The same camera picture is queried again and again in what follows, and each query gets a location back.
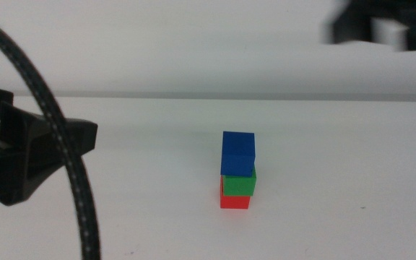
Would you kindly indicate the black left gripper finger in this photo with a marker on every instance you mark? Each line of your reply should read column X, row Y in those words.
column 5, row 177

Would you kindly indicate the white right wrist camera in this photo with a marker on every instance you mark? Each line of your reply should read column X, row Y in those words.
column 388, row 34

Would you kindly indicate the red cube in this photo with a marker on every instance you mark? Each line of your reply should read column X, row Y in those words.
column 234, row 203

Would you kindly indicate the blue cube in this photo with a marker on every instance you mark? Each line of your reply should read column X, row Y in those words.
column 237, row 153

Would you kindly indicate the green cube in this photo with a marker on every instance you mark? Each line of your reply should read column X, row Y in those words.
column 238, row 186

